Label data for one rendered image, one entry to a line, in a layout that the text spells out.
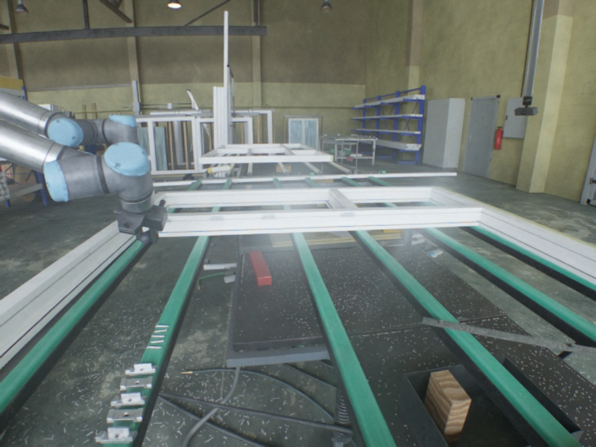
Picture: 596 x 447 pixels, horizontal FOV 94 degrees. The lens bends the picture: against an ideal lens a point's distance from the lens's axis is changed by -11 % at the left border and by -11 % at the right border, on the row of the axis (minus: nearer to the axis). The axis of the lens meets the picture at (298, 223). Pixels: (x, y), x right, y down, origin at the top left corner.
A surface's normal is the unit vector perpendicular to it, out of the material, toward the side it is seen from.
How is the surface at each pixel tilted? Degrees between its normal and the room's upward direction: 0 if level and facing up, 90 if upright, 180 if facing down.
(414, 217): 90
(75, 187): 110
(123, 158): 39
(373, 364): 0
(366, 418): 0
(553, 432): 0
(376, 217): 90
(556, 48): 90
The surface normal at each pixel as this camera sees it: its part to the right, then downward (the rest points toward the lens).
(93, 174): 0.44, 0.09
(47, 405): 0.00, -0.95
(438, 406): -0.99, 0.04
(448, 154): 0.14, 0.30
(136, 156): 0.29, -0.58
